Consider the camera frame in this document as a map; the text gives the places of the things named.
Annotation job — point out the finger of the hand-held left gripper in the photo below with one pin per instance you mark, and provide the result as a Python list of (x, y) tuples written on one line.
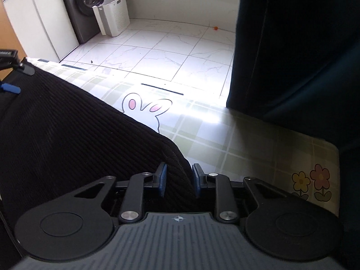
[(27, 69), (10, 87)]

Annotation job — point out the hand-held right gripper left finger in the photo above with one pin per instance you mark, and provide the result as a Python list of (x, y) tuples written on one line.
[(162, 180)]

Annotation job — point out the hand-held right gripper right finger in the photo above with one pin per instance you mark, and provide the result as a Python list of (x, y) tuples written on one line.
[(197, 180)]

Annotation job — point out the black ribbed pants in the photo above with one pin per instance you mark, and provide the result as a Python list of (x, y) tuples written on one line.
[(70, 135)]

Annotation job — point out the plaid cartoon print tablecloth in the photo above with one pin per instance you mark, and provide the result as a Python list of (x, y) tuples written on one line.
[(225, 146)]

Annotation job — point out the white cabinet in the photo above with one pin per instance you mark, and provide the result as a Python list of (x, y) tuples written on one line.
[(36, 19)]

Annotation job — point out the grey front-load washing machine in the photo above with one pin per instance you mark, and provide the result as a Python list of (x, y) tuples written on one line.
[(84, 2)]

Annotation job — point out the white plastic laundry basket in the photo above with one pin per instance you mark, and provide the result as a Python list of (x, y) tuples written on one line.
[(115, 15)]

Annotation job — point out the dark teal curtain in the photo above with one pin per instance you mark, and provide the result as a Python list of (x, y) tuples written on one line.
[(295, 47)]

